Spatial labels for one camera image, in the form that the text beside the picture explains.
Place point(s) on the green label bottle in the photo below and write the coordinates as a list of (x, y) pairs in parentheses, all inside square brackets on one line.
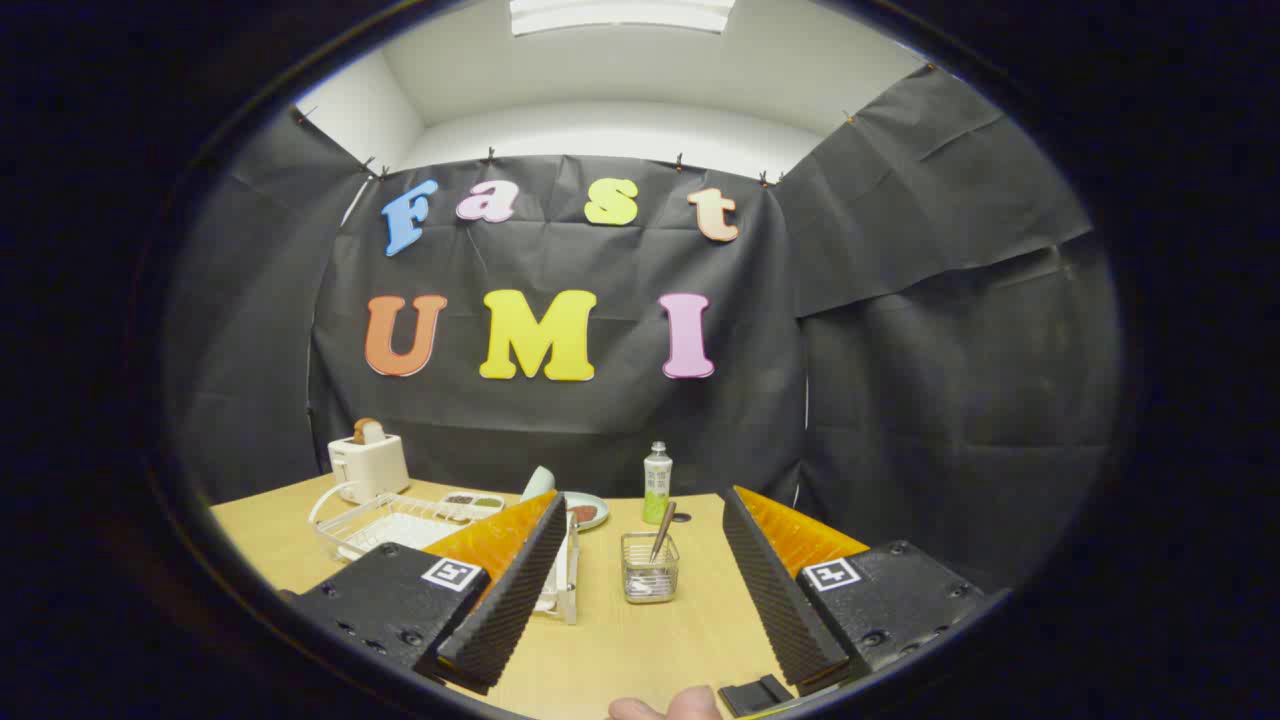
[(657, 490)]

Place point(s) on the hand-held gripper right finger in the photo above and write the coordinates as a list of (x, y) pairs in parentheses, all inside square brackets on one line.
[(775, 590)]

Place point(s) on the white dish rack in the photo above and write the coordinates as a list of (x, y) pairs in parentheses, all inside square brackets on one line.
[(400, 527)]

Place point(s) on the light green plate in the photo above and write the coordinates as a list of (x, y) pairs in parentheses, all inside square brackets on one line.
[(538, 485)]

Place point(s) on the small plate with food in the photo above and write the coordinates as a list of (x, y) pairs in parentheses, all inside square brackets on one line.
[(597, 505)]

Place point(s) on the small two-compartment dish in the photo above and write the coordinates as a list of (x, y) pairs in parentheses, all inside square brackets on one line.
[(470, 500)]

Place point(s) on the bread slice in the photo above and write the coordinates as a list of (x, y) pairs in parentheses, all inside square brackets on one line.
[(368, 431)]

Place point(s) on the white toaster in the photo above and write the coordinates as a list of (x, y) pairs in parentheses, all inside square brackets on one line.
[(368, 468)]

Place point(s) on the brown food piece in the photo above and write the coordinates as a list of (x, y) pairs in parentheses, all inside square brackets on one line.
[(583, 514)]

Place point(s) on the ceiling light panel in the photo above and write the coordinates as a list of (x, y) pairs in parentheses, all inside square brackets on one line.
[(620, 14)]

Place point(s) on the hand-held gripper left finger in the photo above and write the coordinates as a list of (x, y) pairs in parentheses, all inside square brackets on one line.
[(510, 600)]

